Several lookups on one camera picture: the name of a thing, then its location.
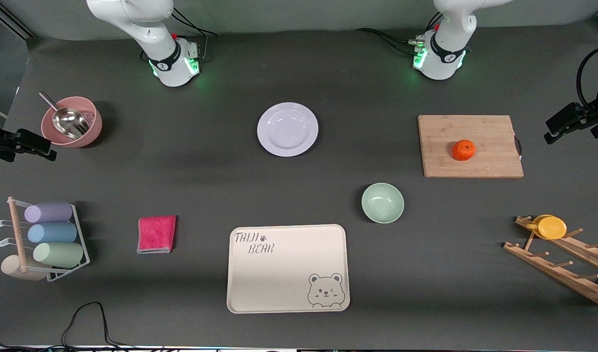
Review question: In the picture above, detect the orange fruit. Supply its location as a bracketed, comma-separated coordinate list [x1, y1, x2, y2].
[451, 139, 476, 161]

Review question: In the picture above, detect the white round plate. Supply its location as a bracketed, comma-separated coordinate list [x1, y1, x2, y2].
[257, 102, 319, 157]

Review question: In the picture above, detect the metal scoop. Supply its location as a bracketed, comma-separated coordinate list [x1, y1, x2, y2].
[39, 91, 90, 140]

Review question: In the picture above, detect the pink bowl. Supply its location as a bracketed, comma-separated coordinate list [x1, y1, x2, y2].
[41, 96, 103, 148]

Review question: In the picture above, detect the purple cup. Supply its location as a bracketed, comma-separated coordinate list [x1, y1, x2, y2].
[24, 201, 73, 224]

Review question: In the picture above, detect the wooden cutting board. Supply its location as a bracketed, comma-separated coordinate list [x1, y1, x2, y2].
[418, 115, 525, 178]

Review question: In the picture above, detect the blue cup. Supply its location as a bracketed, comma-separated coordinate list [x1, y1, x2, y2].
[27, 222, 78, 244]

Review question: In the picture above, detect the yellow mug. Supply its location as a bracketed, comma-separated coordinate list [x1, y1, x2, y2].
[526, 214, 568, 240]

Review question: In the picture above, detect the beige cup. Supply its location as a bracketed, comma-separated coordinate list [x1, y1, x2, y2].
[0, 254, 52, 282]

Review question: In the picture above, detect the pale green cup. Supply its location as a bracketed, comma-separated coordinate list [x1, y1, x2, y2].
[33, 242, 84, 268]

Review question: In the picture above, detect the pink folded cloth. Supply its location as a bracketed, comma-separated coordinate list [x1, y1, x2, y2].
[136, 215, 177, 254]

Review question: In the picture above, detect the wooden mug rack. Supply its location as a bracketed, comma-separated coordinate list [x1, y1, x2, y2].
[503, 215, 598, 308]

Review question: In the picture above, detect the light green bowl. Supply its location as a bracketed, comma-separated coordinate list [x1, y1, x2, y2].
[361, 182, 405, 224]

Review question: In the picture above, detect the beige bear print tray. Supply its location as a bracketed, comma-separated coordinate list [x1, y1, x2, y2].
[226, 224, 351, 314]

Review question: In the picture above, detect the white wire cup rack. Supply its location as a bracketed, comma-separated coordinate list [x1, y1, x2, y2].
[0, 196, 91, 283]

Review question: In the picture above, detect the thin black looped cable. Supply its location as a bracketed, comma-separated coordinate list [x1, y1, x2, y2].
[61, 302, 133, 350]

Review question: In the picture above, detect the black right arm base cable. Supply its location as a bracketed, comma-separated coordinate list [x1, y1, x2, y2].
[171, 7, 219, 62]

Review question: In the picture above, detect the black arm base cable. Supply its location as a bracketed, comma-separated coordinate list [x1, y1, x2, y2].
[355, 28, 424, 55]
[171, 7, 219, 62]

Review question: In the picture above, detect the black left arm base cable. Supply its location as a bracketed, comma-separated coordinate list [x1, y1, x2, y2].
[355, 28, 424, 55]

